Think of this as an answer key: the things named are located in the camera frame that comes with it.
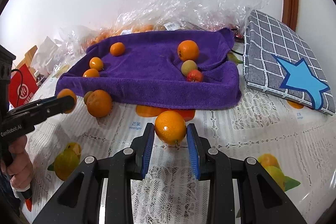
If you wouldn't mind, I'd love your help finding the large orange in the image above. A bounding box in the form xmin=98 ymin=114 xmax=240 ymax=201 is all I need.
xmin=154 ymin=110 xmax=187 ymax=147

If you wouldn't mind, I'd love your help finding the oval orange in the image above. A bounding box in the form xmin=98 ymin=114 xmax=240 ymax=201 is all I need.
xmin=89 ymin=57 xmax=104 ymax=71

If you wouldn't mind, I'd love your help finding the small red tomato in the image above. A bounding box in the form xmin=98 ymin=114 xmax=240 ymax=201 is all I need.
xmin=186 ymin=69 xmax=203 ymax=83

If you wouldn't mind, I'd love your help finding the small yellow-green fruit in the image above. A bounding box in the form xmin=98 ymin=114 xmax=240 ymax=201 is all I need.
xmin=181 ymin=60 xmax=198 ymax=77

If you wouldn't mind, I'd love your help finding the small orange mandarin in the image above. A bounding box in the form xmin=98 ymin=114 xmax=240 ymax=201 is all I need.
xmin=109 ymin=42 xmax=126 ymax=57

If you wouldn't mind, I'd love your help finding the dimpled orange mandarin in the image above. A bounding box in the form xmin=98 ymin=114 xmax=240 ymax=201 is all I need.
xmin=177 ymin=40 xmax=199 ymax=61

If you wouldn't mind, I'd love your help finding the person's left hand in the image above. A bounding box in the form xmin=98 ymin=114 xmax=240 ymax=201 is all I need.
xmin=1 ymin=135 xmax=33 ymax=189

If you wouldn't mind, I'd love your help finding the red paper shopping bag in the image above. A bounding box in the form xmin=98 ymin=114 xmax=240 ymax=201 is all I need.
xmin=9 ymin=64 xmax=38 ymax=107

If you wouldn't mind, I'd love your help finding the white plastic bag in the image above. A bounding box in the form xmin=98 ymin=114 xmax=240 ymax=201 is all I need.
xmin=30 ymin=36 xmax=63 ymax=76

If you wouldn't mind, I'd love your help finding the clear plastic bag left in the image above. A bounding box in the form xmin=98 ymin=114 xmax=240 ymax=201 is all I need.
xmin=53 ymin=25 xmax=104 ymax=63

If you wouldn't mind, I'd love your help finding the purple towel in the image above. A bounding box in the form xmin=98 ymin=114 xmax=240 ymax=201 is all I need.
xmin=55 ymin=28 xmax=242 ymax=110

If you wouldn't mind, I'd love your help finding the grey checked cushion blue star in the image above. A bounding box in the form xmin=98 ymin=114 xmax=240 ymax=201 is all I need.
xmin=243 ymin=10 xmax=335 ymax=115

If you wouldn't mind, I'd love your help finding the clear plastic bag of oranges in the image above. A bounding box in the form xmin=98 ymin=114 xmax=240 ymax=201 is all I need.
xmin=87 ymin=0 xmax=267 ymax=46

